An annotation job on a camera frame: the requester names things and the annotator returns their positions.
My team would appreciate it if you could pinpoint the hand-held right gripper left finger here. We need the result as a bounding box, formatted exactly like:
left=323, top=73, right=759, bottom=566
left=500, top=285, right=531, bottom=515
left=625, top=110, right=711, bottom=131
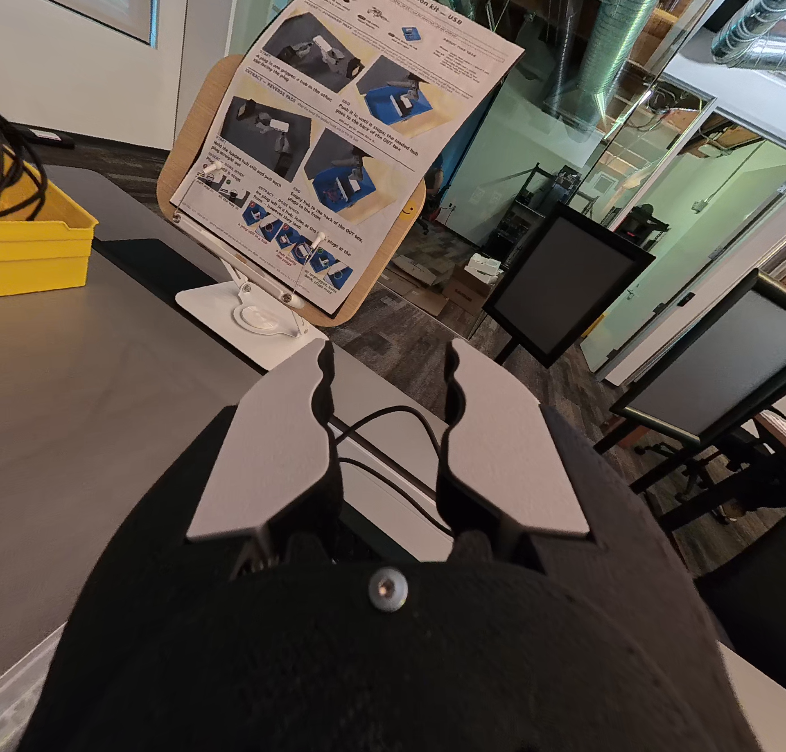
left=184, top=336, right=340, bottom=559

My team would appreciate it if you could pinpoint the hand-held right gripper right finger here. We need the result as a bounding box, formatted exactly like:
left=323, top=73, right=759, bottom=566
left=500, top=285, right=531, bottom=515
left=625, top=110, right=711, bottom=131
left=436, top=336, right=593, bottom=561

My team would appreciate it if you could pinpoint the thin black cable black plug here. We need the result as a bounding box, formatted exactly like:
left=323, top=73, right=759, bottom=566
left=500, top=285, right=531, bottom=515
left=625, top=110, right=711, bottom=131
left=328, top=404, right=456, bottom=536

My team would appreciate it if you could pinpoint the yellow storage bin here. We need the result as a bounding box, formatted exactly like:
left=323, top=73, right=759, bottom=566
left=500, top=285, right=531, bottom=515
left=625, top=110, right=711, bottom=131
left=0, top=162, right=100, bottom=299

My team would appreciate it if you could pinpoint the white metal stand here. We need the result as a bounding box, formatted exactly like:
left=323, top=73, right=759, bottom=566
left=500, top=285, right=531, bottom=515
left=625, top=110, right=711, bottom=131
left=174, top=209, right=330, bottom=374

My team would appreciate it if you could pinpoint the cardboard box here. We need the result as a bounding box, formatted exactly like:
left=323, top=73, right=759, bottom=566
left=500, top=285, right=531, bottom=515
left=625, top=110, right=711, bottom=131
left=439, top=260, right=503, bottom=318

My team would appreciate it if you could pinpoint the black office chair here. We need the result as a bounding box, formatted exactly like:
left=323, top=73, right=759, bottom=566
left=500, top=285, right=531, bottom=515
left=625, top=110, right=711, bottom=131
left=635, top=408, right=786, bottom=527

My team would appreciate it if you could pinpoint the black framed panel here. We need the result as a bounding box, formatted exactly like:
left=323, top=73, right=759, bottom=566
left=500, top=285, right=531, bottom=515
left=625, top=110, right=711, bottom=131
left=610, top=267, right=786, bottom=458
left=481, top=201, right=658, bottom=370

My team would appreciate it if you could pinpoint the instruction sheet on wooden stand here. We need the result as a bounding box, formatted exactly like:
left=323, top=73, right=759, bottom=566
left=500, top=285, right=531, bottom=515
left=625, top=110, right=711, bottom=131
left=156, top=54, right=428, bottom=329

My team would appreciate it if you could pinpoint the printed instruction sheet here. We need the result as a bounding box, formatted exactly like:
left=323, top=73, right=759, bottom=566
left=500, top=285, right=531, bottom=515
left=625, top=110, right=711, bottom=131
left=169, top=0, right=526, bottom=300

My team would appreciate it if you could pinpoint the black wire shelf rack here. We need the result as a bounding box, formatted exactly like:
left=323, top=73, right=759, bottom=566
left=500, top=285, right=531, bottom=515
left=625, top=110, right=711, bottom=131
left=513, top=163, right=599, bottom=256

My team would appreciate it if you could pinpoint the silver spiral duct pipe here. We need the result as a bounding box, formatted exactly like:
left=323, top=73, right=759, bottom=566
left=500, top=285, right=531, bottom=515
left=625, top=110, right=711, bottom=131
left=711, top=0, right=786, bottom=67
left=545, top=0, right=678, bottom=124

